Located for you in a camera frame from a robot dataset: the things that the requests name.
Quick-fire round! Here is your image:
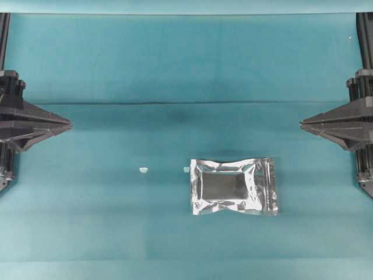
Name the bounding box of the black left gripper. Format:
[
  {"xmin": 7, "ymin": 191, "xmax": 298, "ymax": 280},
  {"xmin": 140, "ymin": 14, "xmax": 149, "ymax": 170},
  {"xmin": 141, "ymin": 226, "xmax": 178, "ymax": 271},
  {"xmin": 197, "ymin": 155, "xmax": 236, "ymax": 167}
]
[{"xmin": 1, "ymin": 70, "xmax": 72, "ymax": 187}]

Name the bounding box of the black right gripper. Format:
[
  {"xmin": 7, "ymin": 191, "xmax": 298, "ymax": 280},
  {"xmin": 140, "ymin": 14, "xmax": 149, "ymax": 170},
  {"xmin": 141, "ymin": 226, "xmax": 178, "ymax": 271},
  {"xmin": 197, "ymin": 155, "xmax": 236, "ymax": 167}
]
[{"xmin": 300, "ymin": 69, "xmax": 372, "ymax": 184}]

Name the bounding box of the silver zip bag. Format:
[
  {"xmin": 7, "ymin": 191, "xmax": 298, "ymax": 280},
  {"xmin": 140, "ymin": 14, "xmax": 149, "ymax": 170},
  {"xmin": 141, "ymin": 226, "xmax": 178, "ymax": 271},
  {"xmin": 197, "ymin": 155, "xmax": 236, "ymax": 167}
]
[{"xmin": 189, "ymin": 157, "xmax": 279, "ymax": 215}]

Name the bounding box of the black right base stand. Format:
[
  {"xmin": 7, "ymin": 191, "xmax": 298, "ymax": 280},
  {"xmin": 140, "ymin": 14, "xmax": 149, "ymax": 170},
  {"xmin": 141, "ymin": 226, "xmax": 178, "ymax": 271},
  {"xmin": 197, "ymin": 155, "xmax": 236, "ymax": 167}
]
[{"xmin": 356, "ymin": 12, "xmax": 373, "ymax": 69}]

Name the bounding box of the black base stand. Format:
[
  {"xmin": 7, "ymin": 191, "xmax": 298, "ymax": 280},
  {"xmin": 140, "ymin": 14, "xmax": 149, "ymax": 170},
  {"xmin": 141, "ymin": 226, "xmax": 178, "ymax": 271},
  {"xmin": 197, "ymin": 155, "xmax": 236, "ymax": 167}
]
[
  {"xmin": 0, "ymin": 13, "xmax": 10, "ymax": 71},
  {"xmin": 356, "ymin": 12, "xmax": 373, "ymax": 69}
]

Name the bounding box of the black left base stand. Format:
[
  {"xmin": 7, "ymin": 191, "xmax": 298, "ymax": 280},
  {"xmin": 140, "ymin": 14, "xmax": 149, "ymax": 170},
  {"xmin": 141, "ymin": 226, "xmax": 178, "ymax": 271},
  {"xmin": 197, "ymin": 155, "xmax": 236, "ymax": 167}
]
[{"xmin": 0, "ymin": 13, "xmax": 10, "ymax": 71}]

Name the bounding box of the small white tape piece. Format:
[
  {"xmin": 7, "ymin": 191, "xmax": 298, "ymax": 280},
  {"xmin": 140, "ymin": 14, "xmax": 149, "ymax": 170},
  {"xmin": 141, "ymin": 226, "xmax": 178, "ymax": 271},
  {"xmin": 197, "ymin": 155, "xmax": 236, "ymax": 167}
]
[{"xmin": 139, "ymin": 167, "xmax": 149, "ymax": 173}]

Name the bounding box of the teal table cloth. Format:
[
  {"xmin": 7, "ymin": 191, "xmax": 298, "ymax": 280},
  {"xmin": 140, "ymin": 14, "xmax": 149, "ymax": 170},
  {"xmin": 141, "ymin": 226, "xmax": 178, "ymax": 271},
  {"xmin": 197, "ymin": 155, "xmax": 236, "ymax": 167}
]
[{"xmin": 1, "ymin": 13, "xmax": 372, "ymax": 279}]

